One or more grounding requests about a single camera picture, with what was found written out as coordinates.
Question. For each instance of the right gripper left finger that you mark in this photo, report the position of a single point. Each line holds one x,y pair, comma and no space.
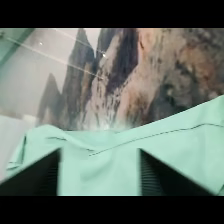
36,178

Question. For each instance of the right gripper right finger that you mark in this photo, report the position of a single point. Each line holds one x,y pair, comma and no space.
166,180

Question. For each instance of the mint green T-shirt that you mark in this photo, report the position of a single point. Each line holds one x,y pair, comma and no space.
120,160

